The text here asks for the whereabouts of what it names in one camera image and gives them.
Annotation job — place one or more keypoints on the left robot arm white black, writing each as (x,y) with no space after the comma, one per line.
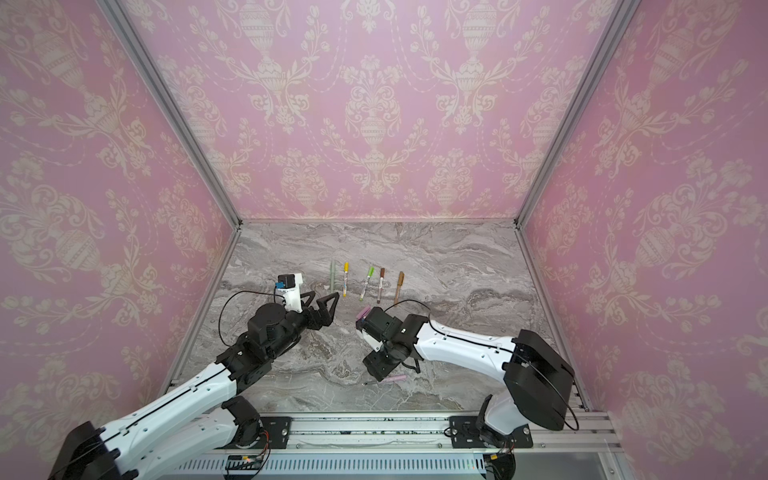
(205,413)

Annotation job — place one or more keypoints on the white green marker pen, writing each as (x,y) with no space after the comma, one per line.
(366,283)

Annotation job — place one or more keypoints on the brown fountain pen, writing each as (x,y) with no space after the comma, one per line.
(399,285)

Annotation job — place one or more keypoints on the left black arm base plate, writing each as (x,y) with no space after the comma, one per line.
(270,432)

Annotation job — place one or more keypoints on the left aluminium corner post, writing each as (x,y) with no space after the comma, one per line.
(148,69)

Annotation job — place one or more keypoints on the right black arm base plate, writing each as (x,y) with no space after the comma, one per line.
(467,432)

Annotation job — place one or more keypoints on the white vented cable duct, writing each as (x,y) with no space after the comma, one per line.
(282,465)

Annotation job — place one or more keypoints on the white marker bright green cap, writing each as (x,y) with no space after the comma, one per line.
(380,288)

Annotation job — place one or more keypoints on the aluminium front rail frame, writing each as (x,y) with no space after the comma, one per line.
(592,452)

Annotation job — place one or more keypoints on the aluminium corner post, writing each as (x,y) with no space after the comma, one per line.
(148,69)
(616,27)

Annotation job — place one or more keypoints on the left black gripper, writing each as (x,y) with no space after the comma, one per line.
(327,317)

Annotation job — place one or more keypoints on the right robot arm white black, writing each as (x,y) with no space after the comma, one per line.
(537,380)

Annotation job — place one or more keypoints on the right aluminium corner post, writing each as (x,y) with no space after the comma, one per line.
(616,27)

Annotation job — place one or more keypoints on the pink pen cap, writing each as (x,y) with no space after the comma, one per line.
(363,313)

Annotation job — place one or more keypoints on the pink fountain pen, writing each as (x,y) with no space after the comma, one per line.
(387,380)

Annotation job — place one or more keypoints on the white yellow marker pen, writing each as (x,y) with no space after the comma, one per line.
(345,279)

